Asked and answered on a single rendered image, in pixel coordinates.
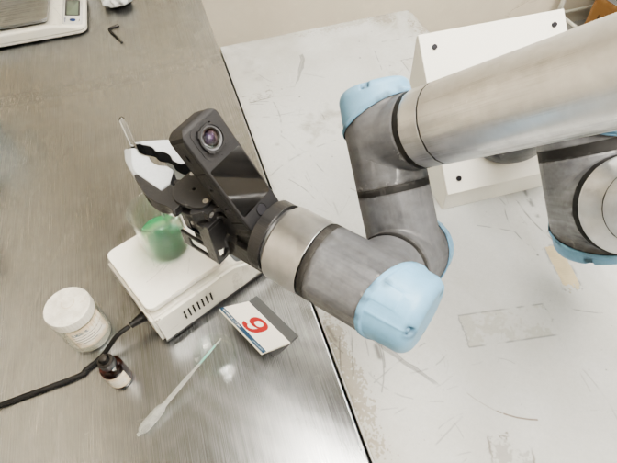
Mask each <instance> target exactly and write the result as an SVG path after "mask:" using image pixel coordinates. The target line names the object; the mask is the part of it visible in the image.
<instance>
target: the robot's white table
mask: <svg viewBox="0 0 617 463"><path fill-rule="evenodd" d="M426 33H430V32H429V31H428V30H427V29H426V28H425V27H424V26H423V25H422V24H421V23H420V21H419V20H418V19H417V18H416V17H415V16H414V15H413V14H412V13H410V11H409V10H406V11H399V12H395V13H390V14H385V15H381V16H376V17H368V18H363V19H358V20H354V21H349V22H344V23H340V24H335V25H330V26H327V27H321V28H313V29H308V30H303V31H299V32H294V33H289V34H285V35H280V36H275V37H271V38H266V39H261V40H252V41H247V42H243V43H238V44H233V45H229V46H224V47H220V51H221V56H222V58H223V61H224V63H225V66H226V68H227V71H228V74H229V77H230V80H231V83H232V86H233V88H234V91H235V94H236V97H237V98H238V101H239V104H240V107H241V111H242V114H243V116H244V118H245V121H246V124H247V127H248V129H249V132H250V134H251V137H252V141H253V144H254V147H255V149H256V151H257V154H258V157H259V159H260V162H261V165H262V168H263V170H264V174H265V177H266V179H267V182H268V185H269V187H270V188H271V190H272V191H273V193H274V194H275V196H276V197H277V199H278V201H280V200H287V201H289V202H291V203H293V204H295V205H297V206H299V207H302V208H305V209H308V210H310V211H312V212H314V213H316V214H318V215H320V216H321V217H323V218H325V219H327V220H331V221H333V222H334V223H336V224H339V225H341V226H343V227H344V228H346V229H348V230H350V231H352V232H355V233H357V234H359V235H361V236H363V237H365V238H366V235H365V227H364V224H363V219H362V214H361V210H360V206H359V201H358V196H357V192H356V187H355V182H354V179H353V170H352V167H351V162H350V157H349V153H348V149H347V144H346V140H345V139H344V138H343V136H342V129H343V127H342V117H341V111H340V106H339V101H340V97H341V95H342V93H343V92H344V91H346V90H347V89H349V88H350V87H352V86H354V85H358V84H361V83H365V82H368V81H370V80H373V79H376V78H381V77H386V76H392V75H401V76H405V77H406V78H407V79H408V80H409V79H410V74H411V68H412V62H413V56H414V50H415V44H416V38H417V36H418V35H421V34H426ZM432 197H433V202H434V206H435V211H436V216H437V220H438V221H439V222H441V223H442V224H443V225H444V227H445V228H446V229H447V230H448V231H449V232H450V234H451V236H452V239H453V242H454V256H453V259H452V262H451V264H450V265H449V266H448V268H447V270H446V272H445V274H444V276H443V277H442V282H443V284H444V292H443V297H442V299H441V302H440V304H439V306H438V308H437V310H436V312H435V314H434V316H433V317H432V320H431V322H430V324H429V326H428V327H427V329H426V331H425V332H424V334H423V335H422V336H421V339H420V340H419V342H417V344H416V345H415V346H414V347H413V348H412V349H411V350H410V351H408V352H406V353H396V352H394V351H392V350H390V349H388V348H387V347H385V346H383V345H381V344H379V343H378V342H376V341H374V340H369V339H365V338H364V337H363V336H361V335H360V334H359V333H358V332H357V331H356V330H355V329H353V328H352V327H350V326H348V325H347V324H345V323H343V322H341V321H339V320H338V319H336V318H335V317H333V316H331V315H330V314H329V313H327V312H326V311H323V310H322V309H320V308H318V307H317V306H315V305H313V304H312V306H313V309H314V311H315V313H316V316H317V318H318V321H319V324H320V328H321V330H322V333H323V336H324V338H325V341H326V344H327V346H328V348H329V351H330V354H331V358H332V361H333V364H334V366H335V368H336V371H337V374H338V377H339V379H340V382H341V384H342V388H343V391H344V394H345V397H346V399H347V401H348V404H349V407H350V409H351V412H352V415H353V418H354V421H355V424H356V427H357V429H358V432H359V435H360V437H361V439H362V442H363V445H364V448H365V452H366V454H367V457H368V459H369V462H370V463H617V265H594V264H593V263H588V264H581V263H577V262H573V261H570V260H568V259H566V258H565V257H563V256H562V255H560V254H559V253H558V252H557V251H556V250H555V248H554V245H553V240H552V237H551V236H550V234H549V231H548V217H547V211H546V205H545V201H544V191H543V187H542V186H539V187H535V188H531V189H527V190H523V191H519V192H515V193H511V194H507V195H503V196H499V197H495V198H488V199H484V200H480V201H476V202H472V203H468V204H465V205H460V206H456V207H452V208H449V209H441V207H440V205H439V203H438V202H437V200H436V198H435V197H434V195H433V194H432Z"/></svg>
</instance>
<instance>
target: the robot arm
mask: <svg viewBox="0 0 617 463"><path fill-rule="evenodd" d="M339 106H340V111H341V117H342V127H343V129H342V136H343V138H344V139H345V140H346V144H347V149H348V153H349V157H350V162H351V167H352V170H353V179H354V182H355V187H356V192H357V196H358V201H359V206H360V210H361V214H362V219H363V224H364V227H365V235H366V238H365V237H363V236H361V235H359V234H357V233H355V232H353V231H350V230H348V229H346V228H344V227H343V226H341V225H339V224H336V223H334V222H333V221H331V220H327V219H325V218H323V217H321V216H320V215H318V214H316V213H314V212H312V211H310V210H308V209H305V208H302V207H299V206H297V205H295V204H293V203H291V202H289V201H287V200H280V201H278V199H277V197H276V196H275V194H274V193H273V191H272V190H271V188H270V187H269V186H268V185H267V183H266V182H265V180H264V179H263V177H262V176H261V174H260V173H259V171H258V170H257V168H256V167H255V165H254V164H253V163H252V161H251V159H250V158H249V156H248V155H247V153H246V152H245V151H244V150H243V148H242V147H241V145H240V144H239V142H238V141H237V139H236V138H235V136H234V135H233V133H232V132H231V131H230V129H229V127H228V126H227V124H226V123H225V121H224V120H223V118H222V117H221V115H220V114H219V113H218V111H217V110H216V109H214V108H207V109H204V110H200V111H197V112H195V113H193V114H192V115H191V116H190V117H189V118H188V119H186V120H185V121H184V122H183V123H182V124H180V125H179V126H178V127H177V128H176V129H175V130H173V131H172V133H171V135H170V137H169V140H159V141H139V142H135V143H136V145H137V147H138V150H139V152H138V150H137V148H128V149H126V150H125V151H124V154H125V161H126V164H127V166H128V168H129V170H130V172H131V174H132V175H133V177H134V179H135V180H136V182H137V184H138V185H139V186H140V188H141V190H142V192H143V194H144V195H145V197H146V198H147V200H148V201H149V202H150V204H151V205H152V206H153V207H154V208H155V209H157V210H159V211H160V212H161V213H172V214H173V215H174V216H175V217H177V216H178V215H179V214H181V215H182V217H183V220H184V222H185V225H186V227H187V228H188V229H190V230H191V231H193V232H194V233H195V236H194V235H192V234H191V233H189V232H187V231H185V230H183V229H181V230H180V232H181V233H182V236H183V238H184V240H185V243H186V244H188V245H189V246H191V247H193V248H194V249H196V250H197V251H199V252H200V253H201V254H204V255H205V256H207V257H208V258H210V259H212V260H213V261H215V262H216V263H218V264H221V263H222V262H223V261H224V260H225V259H226V258H227V257H228V256H229V255H230V254H232V255H234V256H235V257H237V258H239V259H240V260H242V261H243V262H244V263H246V264H248V265H250V266H252V267H253V268H255V269H257V270H258V271H260V272H262V273H263V274H264V275H265V276H266V277H268V278H270V279H271V280H273V281H274V282H275V283H277V284H278V285H280V286H282V287H283V288H286V289H287V290H289V291H291V292H292V293H294V294H296V295H298V296H300V297H301V298H303V299H305V300H307V301H308V302H310V303H312V304H313V305H315V306H317V307H318V308H320V309H322V310H323V311H326V312H327V313H329V314H330V315H331V316H333V317H335V318H336V319H338V320H339V321H341V322H343V323H345V324H347V325H348V326H350V327H352V328H353V329H355V330H356V331H357V332H358V333H359V334H360V335H361V336H363V337H364V338H365V339H369V340H374V341H376V342H378V343H379V344H381V345H383V346H385V347H387V348H388V349H390V350H392V351H394V352H396V353H406V352H408V351H410V350H411V349H412V348H413V347H414V346H415V345H416V344H417V342H419V340H420V339H421V336H422V335H423V334H424V332H425V331H426V329H427V327H428V326H429V324H430V322H431V320H432V317H433V316H434V314H435V312H436V310H437V308H438V306H439V304H440V302H441V299H442V297H443V292H444V284H443V282H442V277H443V276H444V274H445V272H446V270H447V268H448V266H449V265H450V264H451V262H452V259H453V256H454V242H453V239H452V236H451V234H450V232H449V231H448V230H447V229H446V228H445V227H444V225H443V224H442V223H441V222H439V221H438V220H437V216H436V211H435V206H434V202H433V197H432V189H431V184H430V179H429V174H428V169H427V168H430V167H434V166H439V165H444V164H452V163H457V162H462V161H466V160H471V159H476V158H480V157H484V158H486V159H487V160H489V161H491V162H494V163H498V164H513V163H519V162H523V161H526V160H529V159H531V158H533V157H534V156H535V155H537V158H538V164H539V169H540V175H541V180H542V186H543V191H544V201H545V205H546V211H547V217H548V231H549V234H550V236H551V237H552V240H553V245H554V248H555V250H556V251H557V252H558V253H559V254H560V255H562V256H563V257H565V258H566V259H568V260H570V261H573V262H577V263H581V264H588V263H593V264H594V265H617V12H615V13H613V14H610V15H608V16H606V17H601V18H599V19H596V20H593V21H591V22H589V23H586V24H584V25H581V26H578V27H576V28H572V29H570V30H567V31H564V32H562V33H559V34H556V35H554V36H552V37H549V38H547V39H544V40H540V41H537V42H535V43H533V44H530V45H528V46H525V47H522V48H520V49H518V50H515V51H511V52H508V53H506V54H503V55H500V56H499V57H496V58H493V59H491V60H488V61H485V62H482V63H479V64H477V65H474V66H471V67H469V68H466V69H464V70H462V71H459V72H457V73H452V74H450V75H447V76H445V77H443V78H440V79H437V80H435V81H432V82H429V83H428V84H425V85H421V86H418V87H415V88H413V89H411V87H410V83H409V80H408V79H407V78H406V77H405V76H401V75H392V76H386V77H381V78H376V79H373V80H370V81H368V82H365V83H361V84H358V85H354V86H352V87H350V88H349V89H347V90H346V91H344V92H343V93H342V95H341V97H340V101H339ZM140 153H142V154H144V155H141V154H140ZM145 155H148V156H153V157H156V158H157V159H158V160H159V161H160V162H164V163H166V165H167V166H168V167H167V166H165V165H157V164H154V163H153V162H152V161H151V159H150V157H148V156H145ZM192 239H193V240H194V241H196V242H197V243H200V244H201V245H203V246H205V247H206V248H207V252H206V251H204V250H203V249H201V248H200V247H198V246H196V245H195V244H194V243H193V241H192ZM224 247H225V248H224ZM223 248H224V249H223ZM222 249H223V254H222V255H220V254H219V250H222Z"/></svg>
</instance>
